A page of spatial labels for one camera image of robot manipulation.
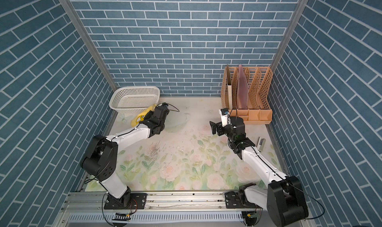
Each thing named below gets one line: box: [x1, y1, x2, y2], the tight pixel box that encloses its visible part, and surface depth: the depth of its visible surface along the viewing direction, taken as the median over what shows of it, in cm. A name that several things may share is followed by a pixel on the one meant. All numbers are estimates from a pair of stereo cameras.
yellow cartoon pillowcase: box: [130, 103, 157, 128], surface depth 91 cm
